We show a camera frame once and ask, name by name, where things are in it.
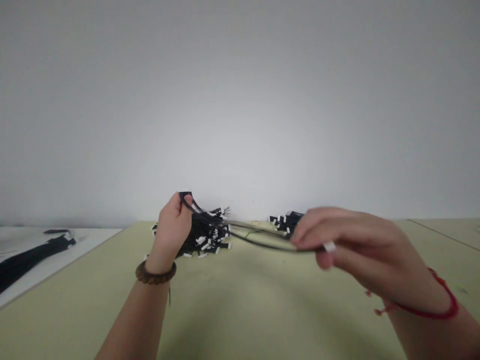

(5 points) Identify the black cable with white connectors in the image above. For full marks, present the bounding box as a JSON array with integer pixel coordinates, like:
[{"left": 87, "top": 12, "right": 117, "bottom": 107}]
[{"left": 178, "top": 187, "right": 335, "bottom": 256}]

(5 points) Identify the pile of black connector cables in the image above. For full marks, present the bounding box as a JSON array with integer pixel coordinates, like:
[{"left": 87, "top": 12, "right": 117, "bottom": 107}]
[{"left": 150, "top": 205, "right": 234, "bottom": 260}]

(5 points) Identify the person's left hand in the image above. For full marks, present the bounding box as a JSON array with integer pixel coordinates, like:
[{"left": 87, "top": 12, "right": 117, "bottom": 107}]
[{"left": 144, "top": 191, "right": 194, "bottom": 275}]

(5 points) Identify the bundle of long black cables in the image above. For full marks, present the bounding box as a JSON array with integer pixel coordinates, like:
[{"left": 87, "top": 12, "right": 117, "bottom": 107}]
[{"left": 0, "top": 228, "right": 77, "bottom": 296}]

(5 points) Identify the small heap of black cables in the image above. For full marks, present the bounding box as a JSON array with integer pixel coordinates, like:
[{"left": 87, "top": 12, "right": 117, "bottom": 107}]
[{"left": 267, "top": 211, "right": 307, "bottom": 237}]

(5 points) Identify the person's right hand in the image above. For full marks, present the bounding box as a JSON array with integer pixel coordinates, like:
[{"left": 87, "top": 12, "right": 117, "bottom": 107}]
[{"left": 290, "top": 206, "right": 438, "bottom": 305}]

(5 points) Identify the white board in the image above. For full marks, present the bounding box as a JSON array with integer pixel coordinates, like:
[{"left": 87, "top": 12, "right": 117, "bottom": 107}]
[{"left": 0, "top": 226, "right": 125, "bottom": 311}]

